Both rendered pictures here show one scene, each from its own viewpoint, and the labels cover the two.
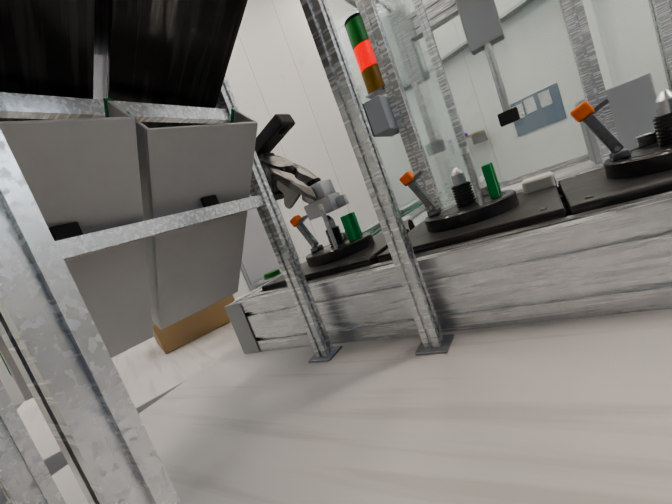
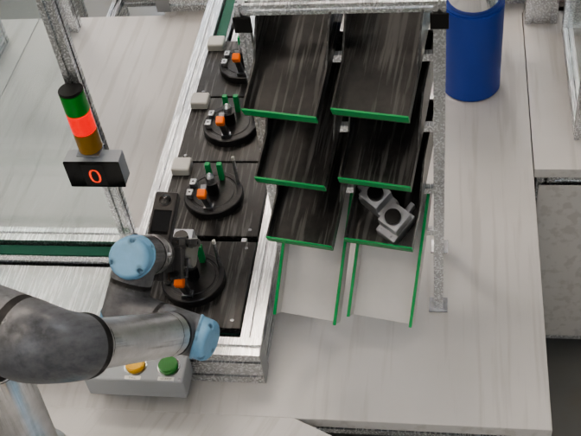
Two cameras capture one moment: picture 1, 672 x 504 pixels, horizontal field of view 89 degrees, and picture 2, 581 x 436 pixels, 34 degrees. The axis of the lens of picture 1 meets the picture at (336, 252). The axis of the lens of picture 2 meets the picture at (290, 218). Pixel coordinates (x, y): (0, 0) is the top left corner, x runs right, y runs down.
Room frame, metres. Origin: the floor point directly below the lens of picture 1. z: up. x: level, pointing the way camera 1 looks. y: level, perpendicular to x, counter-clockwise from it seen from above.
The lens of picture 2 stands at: (0.93, 1.35, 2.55)
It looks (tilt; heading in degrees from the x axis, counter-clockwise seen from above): 46 degrees down; 250
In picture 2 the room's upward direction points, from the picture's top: 9 degrees counter-clockwise
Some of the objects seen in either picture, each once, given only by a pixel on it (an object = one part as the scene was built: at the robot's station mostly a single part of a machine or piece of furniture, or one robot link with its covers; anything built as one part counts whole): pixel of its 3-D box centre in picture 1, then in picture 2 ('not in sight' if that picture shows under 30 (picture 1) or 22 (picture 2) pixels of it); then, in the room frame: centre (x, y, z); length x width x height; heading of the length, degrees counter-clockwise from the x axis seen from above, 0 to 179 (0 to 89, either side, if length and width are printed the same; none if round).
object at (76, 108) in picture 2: (359, 33); (73, 100); (0.77, -0.21, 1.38); 0.05 x 0.05 x 0.05
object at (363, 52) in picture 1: (367, 57); (80, 119); (0.77, -0.21, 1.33); 0.05 x 0.05 x 0.05
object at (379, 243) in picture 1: (342, 257); (194, 285); (0.68, -0.01, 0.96); 0.24 x 0.24 x 0.02; 56
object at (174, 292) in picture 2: (339, 249); (194, 278); (0.68, -0.01, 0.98); 0.14 x 0.14 x 0.02
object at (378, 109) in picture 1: (374, 76); (86, 135); (0.77, -0.21, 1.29); 0.12 x 0.05 x 0.25; 146
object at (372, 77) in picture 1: (375, 80); (87, 138); (0.77, -0.21, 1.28); 0.05 x 0.05 x 0.05
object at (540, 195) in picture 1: (463, 191); (211, 184); (0.54, -0.22, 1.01); 0.24 x 0.24 x 0.13; 56
